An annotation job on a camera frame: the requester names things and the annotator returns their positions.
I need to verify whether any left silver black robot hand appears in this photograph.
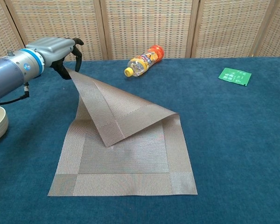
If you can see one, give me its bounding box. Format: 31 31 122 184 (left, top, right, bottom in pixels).
25 37 84 80

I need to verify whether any grey woven placemat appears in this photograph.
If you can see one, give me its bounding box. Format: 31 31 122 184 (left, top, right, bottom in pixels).
48 66 198 197

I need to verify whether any plastic bottle orange label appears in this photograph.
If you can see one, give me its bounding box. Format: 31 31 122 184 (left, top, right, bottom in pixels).
124 44 165 77

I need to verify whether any woven bamboo folding screen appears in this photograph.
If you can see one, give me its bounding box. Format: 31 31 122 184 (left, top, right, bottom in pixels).
0 0 280 67

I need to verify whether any green tea sachet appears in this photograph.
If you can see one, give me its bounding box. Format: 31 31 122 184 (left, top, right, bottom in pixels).
218 67 252 86

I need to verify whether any blue felt table cover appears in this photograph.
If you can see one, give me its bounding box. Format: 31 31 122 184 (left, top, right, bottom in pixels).
0 56 280 224

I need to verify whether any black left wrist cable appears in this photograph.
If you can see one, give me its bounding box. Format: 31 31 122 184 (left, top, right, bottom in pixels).
0 81 31 105

